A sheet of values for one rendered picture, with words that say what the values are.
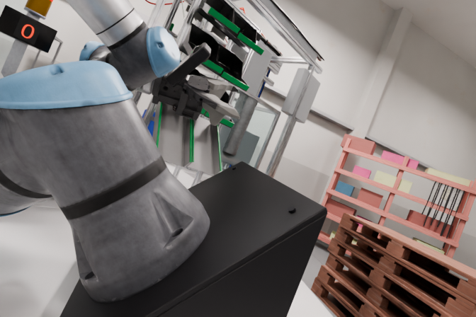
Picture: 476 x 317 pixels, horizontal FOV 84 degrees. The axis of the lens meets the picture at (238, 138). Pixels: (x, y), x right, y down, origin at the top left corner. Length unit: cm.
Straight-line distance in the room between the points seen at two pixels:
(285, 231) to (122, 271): 15
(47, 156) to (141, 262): 13
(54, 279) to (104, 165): 24
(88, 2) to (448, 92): 792
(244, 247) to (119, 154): 15
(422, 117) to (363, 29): 251
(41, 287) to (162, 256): 22
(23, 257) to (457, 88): 828
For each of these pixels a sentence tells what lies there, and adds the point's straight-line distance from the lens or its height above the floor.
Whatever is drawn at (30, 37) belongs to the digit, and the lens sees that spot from 97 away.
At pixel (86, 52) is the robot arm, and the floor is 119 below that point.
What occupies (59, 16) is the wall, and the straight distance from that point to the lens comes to 515.
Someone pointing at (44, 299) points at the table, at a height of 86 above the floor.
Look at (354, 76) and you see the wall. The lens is 616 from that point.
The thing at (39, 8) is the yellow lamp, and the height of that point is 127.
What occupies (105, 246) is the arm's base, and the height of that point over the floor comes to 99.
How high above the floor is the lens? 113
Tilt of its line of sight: 2 degrees up
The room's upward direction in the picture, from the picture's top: 22 degrees clockwise
